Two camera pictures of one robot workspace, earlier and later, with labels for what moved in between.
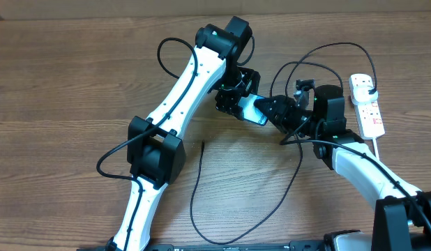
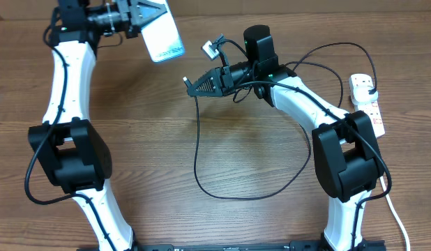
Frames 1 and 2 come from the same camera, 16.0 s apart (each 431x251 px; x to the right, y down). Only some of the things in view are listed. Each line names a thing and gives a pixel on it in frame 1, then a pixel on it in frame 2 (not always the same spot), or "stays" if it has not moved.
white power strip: [369, 114] stays
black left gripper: [229, 102] to [135, 8]
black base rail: [296, 246] stays
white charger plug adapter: [361, 94] stays
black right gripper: [283, 104] to [219, 77]
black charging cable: [295, 132] to [305, 125]
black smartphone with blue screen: [250, 112] to [162, 37]
